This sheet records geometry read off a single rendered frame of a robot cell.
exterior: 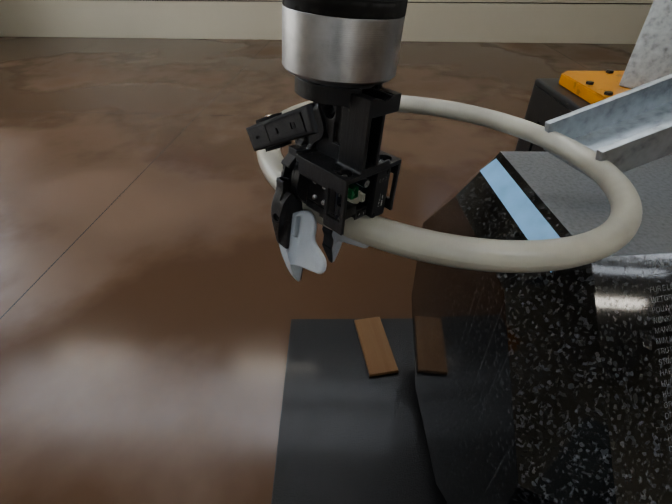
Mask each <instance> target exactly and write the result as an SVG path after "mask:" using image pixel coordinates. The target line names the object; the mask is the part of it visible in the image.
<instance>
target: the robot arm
mask: <svg viewBox="0 0 672 504"><path fill-rule="evenodd" d="M407 3H408V0H282V65H283V66H284V68H285V69H286V70H287V71H288V72H289V73H290V74H292V75H294V76H295V92H296V94H298V95H299V96H300V97H302V98H304V99H307V100H310V101H313V103H309V104H307V105H304V106H301V107H299V108H296V109H294V110H291V111H288V112H286V113H283V114H282V112H280V113H276V114H267V115H265V116H264V117H263V118H261V119H258V120H256V124H254V125H252V126H250V127H247V128H246V130H247V133H248V135H249V138H250V141H251V144H252V146H253V149H254V151H258V150H262V149H266V152H267V151H271V150H280V149H282V148H283V147H284V146H286V145H289V144H292V142H291V141H292V140H295V143H296V144H294V145H291V146H288V153H287V155H286V156H285V158H284V159H283V160H282V162H281V164H282V165H283V170H282V172H281V177H277V178H276V190H275V193H274V196H273V200H272V206H271V218H272V223H273V228H274V232H275V236H276V240H277V242H278V243H279V247H280V251H281V254H282V257H283V259H284V262H285V264H286V266H287V268H288V270H289V272H290V273H291V275H292V276H293V278H294V279H295V280H297V281H300V280H301V278H302V272H303V268H305V269H307V270H310V271H312V272H315V273H317V274H322V273H324V272H325V271H326V267H327V261H326V258H325V256H324V254H323V253H322V251H321V249H320V248H319V246H318V245H317V242H316V230H317V222H316V219H315V216H314V215H313V213H312V212H311V211H309V210H303V208H302V202H303V203H304V204H306V206H308V207H310V208H311V209H313V210H314V211H316V212H318V213H319V216H320V217H322V218H323V224H324V225H325V226H327V227H328V228H330V229H332V230H333V231H332V230H330V229H328V228H327V227H325V226H323V227H322V230H323V233H324V239H323V243H322V246H323V248H324V251H325V253H326V255H327V258H328V260H329V261H330V262H331V263H332V262H334V261H335V259H336V257H337V255H338V252H339V250H340V248H341V245H342V242H345V243H348V244H351V245H354V246H358V247H361V248H368V247H369V246H368V245H365V244H362V243H360V242H357V241H355V240H352V239H350V238H348V237H345V236H343V234H344V225H345V220H346V219H348V218H350V217H353V218H354V220H356V219H358V218H360V217H362V216H364V215H367V216H368V217H370V218H374V217H375V216H378V215H380V214H382V213H383V211H384V207H385V208H387V209H389V210H392V208H393V202H394V197H395V192H396V187H397V181H398V176H399V171H400V166H401V160H402V159H400V158H398V157H395V156H393V155H391V154H389V153H386V152H384V151H382V150H380V147H381V141H382V134H383V128H384V121H385V115H386V114H390V113H393V112H397V111H399V107H400V101H401V95H402V93H400V92H397V91H394V90H391V89H388V88H385V87H382V86H383V83H385V82H388V81H390V80H391V79H392V78H393V77H395V76H396V70H397V64H398V58H399V51H400V45H401V39H402V33H403V27H404V20H405V15H406V9H407ZM391 172H392V173H394V175H393V181H392V186H391V192H390V197H389V196H387V195H386V194H387V188H388V183H389V177H390V173H391ZM334 231H335V232H334Z"/></svg>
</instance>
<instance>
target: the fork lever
mask: <svg viewBox="0 0 672 504"><path fill-rule="evenodd" d="M544 130H545V131H546V132H547V133H550V132H553V131H556V132H559V133H561V134H563V135H565V136H567V137H569V138H572V139H574V140H576V141H577V142H579V143H581V144H583V145H585V146H587V147H588V148H590V149H592V150H594V151H595V152H596V158H595V160H598V161H606V160H607V161H610V162H611V163H612V164H614V165H615V166H616V167H617V168H618V169H619V170H620V171H621V172H622V173H624V172H626V171H629V170H632V169H634V168H637V167H639V166H642V165H645V164H647V163H650V162H652V161H655V160H658V159H660V158H663V157H665V156H668V155H671V154H672V74H670V75H667V76H665V77H662V78H659V79H657V80H654V81H651V82H649V83H646V84H643V85H641V86H638V87H635V88H633V89H630V90H628V91H625V92H622V93H620V94H617V95H614V96H612V97H609V98H606V99H604V100H601V101H599V102H596V103H593V104H591V105H588V106H585V107H583V108H580V109H577V110H575V111H572V112H569V113H567V114H564V115H562V116H559V117H556V118H554V119H551V120H548V121H546V122H545V129H544ZM543 149H544V148H543ZM544 150H545V151H547V152H549V153H550V154H552V155H554V156H555V157H557V158H558V159H560V160H562V161H563V162H565V163H566V164H568V165H570V166H571V167H573V168H575V169H576V170H578V171H579V172H581V173H583V174H584V175H586V176H588V175H587V174H585V173H584V172H583V171H582V170H580V169H579V168H577V167H576V166H574V165H573V164H571V163H570V162H568V161H567V160H565V159H563V158H561V157H560V156H558V155H556V154H554V153H552V152H550V151H548V150H546V149H544ZM588 177H589V176H588ZM589 178H590V177H589Z"/></svg>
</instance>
